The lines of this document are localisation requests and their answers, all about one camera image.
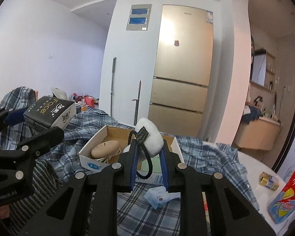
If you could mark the white plastic bag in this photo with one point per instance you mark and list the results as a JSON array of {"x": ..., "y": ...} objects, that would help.
[{"x": 60, "y": 94}]

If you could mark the small gold box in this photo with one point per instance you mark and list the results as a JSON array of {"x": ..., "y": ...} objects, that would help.
[{"x": 269, "y": 181}]

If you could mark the black tissue pack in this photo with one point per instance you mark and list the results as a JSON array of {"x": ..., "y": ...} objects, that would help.
[{"x": 46, "y": 113}]

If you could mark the green flat pack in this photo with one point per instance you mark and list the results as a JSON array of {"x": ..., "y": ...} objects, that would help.
[{"x": 156, "y": 167}]

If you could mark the grey wall panel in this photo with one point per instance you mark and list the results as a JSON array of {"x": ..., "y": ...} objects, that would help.
[{"x": 139, "y": 17}]

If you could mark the dark blue clothing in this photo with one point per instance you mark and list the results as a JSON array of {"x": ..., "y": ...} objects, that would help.
[{"x": 252, "y": 114}]

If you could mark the blue plaid shirt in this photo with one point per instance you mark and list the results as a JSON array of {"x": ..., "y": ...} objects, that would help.
[{"x": 211, "y": 157}]

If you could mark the brown fridge magnet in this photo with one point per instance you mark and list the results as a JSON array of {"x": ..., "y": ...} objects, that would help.
[{"x": 176, "y": 43}]

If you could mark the grey striped cloth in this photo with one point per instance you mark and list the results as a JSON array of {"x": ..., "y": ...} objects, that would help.
[{"x": 46, "y": 174}]

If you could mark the white cardboard box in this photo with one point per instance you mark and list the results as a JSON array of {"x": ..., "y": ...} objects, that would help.
[{"x": 88, "y": 163}]

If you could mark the mirror cabinet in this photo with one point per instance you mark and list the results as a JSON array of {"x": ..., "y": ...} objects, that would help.
[{"x": 258, "y": 66}]

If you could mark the red iced tea bottle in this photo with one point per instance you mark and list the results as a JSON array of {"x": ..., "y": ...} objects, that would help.
[{"x": 290, "y": 196}]

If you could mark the red bags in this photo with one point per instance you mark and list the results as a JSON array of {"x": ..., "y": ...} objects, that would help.
[{"x": 89, "y": 101}]

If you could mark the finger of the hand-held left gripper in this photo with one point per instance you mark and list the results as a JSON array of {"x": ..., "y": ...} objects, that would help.
[
  {"x": 14, "y": 115},
  {"x": 27, "y": 152}
]

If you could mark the blue plaid cloth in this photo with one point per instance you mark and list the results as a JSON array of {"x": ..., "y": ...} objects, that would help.
[{"x": 17, "y": 98}]

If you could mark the white wall socket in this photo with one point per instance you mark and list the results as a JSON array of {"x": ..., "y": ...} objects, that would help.
[{"x": 287, "y": 88}]

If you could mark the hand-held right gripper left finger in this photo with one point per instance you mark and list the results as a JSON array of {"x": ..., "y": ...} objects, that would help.
[{"x": 134, "y": 167}]

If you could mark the gold refrigerator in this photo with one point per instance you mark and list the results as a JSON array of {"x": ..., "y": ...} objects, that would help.
[{"x": 182, "y": 66}]

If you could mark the wooden vanity cabinet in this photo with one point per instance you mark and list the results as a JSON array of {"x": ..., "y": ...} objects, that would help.
[{"x": 255, "y": 132}]

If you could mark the black faucet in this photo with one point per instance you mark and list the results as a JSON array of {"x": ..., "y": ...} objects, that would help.
[{"x": 258, "y": 99}]

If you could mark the blue wipe packet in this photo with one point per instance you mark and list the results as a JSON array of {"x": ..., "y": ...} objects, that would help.
[{"x": 157, "y": 196}]

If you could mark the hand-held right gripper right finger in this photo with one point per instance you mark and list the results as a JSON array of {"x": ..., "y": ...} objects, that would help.
[{"x": 165, "y": 172}]

